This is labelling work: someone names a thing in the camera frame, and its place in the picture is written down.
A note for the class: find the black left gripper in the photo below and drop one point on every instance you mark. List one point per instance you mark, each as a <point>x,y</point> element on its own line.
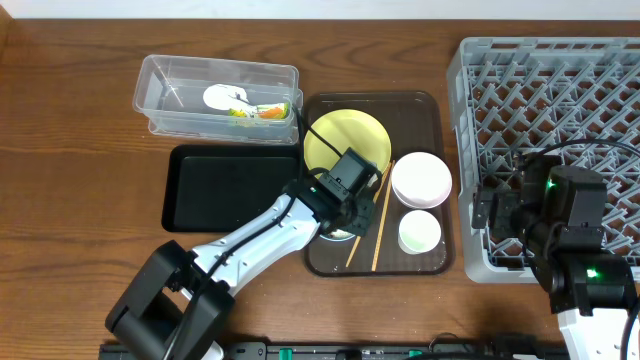
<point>357,216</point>

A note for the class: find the small white green cup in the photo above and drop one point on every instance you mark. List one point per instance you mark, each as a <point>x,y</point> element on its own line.
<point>419,232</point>

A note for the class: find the white paper napkin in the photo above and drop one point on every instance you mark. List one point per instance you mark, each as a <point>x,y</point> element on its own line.
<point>226,97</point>

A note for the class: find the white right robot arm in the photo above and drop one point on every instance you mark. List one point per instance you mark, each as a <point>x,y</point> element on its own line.
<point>557,213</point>

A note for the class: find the brown serving tray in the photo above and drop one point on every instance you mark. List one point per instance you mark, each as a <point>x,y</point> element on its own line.
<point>413,123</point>

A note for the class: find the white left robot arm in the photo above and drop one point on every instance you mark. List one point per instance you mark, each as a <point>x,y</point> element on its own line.
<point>177,304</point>

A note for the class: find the clear plastic waste bin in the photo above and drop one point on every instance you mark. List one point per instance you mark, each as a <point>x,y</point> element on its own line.
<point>170,91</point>

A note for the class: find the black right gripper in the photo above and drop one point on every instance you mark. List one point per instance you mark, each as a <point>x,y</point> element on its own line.
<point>481,209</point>

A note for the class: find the yellow plate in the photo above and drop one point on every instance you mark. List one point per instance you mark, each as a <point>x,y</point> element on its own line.
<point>343,129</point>

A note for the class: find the black tray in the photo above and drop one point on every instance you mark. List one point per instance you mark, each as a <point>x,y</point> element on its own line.
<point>218,188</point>

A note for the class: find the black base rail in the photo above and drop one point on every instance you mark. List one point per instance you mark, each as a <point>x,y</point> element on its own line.
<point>516,346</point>

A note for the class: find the light blue bowl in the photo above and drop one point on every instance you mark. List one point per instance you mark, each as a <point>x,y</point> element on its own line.
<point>337,235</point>

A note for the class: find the yellow green snack wrapper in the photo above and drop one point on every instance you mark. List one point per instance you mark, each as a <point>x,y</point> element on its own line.
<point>275,111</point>

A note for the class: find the wooden chopstick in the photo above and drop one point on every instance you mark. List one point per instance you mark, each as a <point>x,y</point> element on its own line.
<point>383,217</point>
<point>358,238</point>

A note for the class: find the gray dishwasher rack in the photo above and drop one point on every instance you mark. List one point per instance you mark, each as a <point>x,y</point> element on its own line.
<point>577,97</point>

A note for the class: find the pink bowl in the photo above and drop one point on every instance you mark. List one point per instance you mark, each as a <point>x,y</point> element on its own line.
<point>421,180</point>

